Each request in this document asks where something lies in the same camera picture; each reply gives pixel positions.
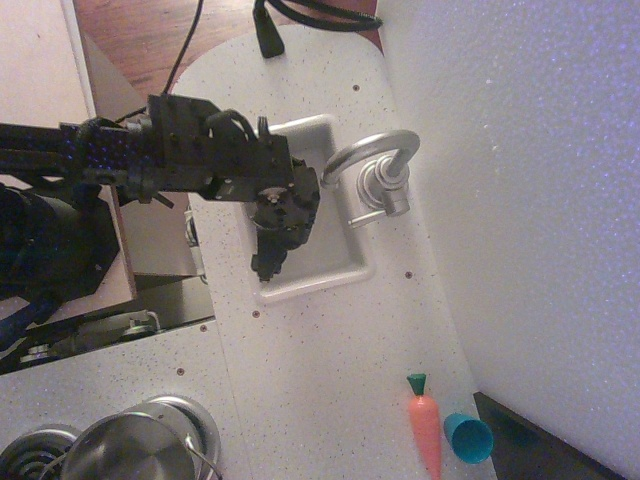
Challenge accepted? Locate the white toy sink basin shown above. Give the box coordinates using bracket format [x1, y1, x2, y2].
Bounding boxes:
[249, 114, 375, 304]

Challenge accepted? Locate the black cable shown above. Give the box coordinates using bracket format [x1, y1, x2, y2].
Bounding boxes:
[162, 0, 205, 96]

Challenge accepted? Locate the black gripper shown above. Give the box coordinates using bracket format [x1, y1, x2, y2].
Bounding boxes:
[250, 157, 320, 282]

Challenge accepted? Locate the orange toy carrot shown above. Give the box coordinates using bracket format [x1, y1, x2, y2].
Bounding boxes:
[406, 373, 442, 480]

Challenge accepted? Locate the black clamp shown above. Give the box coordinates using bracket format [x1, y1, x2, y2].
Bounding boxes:
[252, 0, 385, 60]

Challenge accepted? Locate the silver metal pot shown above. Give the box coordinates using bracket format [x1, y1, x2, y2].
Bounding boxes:
[61, 405, 222, 479]

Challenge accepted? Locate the silver curved faucet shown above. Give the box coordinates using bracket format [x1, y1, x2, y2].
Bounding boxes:
[321, 129, 421, 229]

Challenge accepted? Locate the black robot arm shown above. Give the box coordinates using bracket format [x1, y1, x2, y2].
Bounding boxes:
[1, 94, 320, 282]

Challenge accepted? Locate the silver stove burner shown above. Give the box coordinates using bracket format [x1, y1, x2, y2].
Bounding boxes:
[1, 425, 80, 479]

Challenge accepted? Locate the teal plastic cup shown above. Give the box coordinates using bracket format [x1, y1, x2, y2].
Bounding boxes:
[444, 413, 494, 464]

